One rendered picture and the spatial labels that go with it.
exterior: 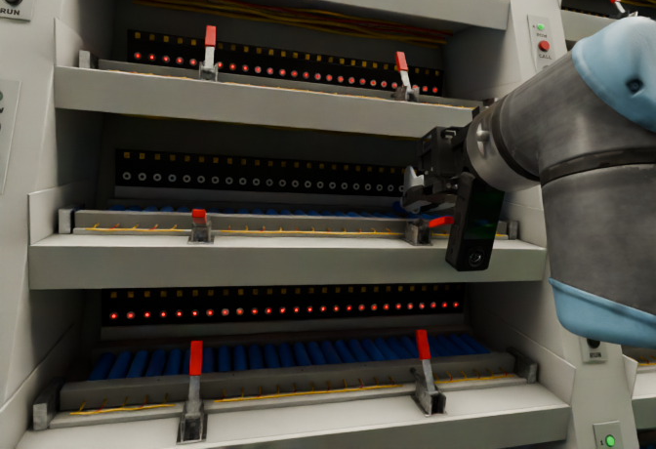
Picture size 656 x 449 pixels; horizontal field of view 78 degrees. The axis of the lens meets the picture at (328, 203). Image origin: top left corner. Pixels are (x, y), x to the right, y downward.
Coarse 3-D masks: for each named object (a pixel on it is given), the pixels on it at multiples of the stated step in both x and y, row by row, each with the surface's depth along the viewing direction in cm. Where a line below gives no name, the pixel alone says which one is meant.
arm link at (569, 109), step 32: (608, 32) 26; (640, 32) 26; (576, 64) 28; (608, 64) 25; (640, 64) 25; (512, 96) 35; (544, 96) 30; (576, 96) 28; (608, 96) 26; (640, 96) 25; (512, 128) 34; (544, 128) 30; (576, 128) 28; (608, 128) 27; (640, 128) 26; (512, 160) 35; (544, 160) 30
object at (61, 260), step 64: (64, 192) 48; (128, 192) 59; (192, 192) 61; (256, 192) 63; (64, 256) 40; (128, 256) 42; (192, 256) 43; (256, 256) 45; (320, 256) 47; (384, 256) 49; (512, 256) 54
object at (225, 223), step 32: (96, 224) 45; (128, 224) 47; (160, 224) 48; (224, 224) 49; (256, 224) 50; (288, 224) 51; (320, 224) 52; (352, 224) 53; (384, 224) 55; (448, 224) 57
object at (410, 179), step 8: (408, 168) 57; (408, 176) 57; (416, 176) 55; (408, 184) 57; (416, 184) 54; (424, 184) 53; (400, 200) 58; (424, 200) 52; (408, 208) 57; (416, 208) 57
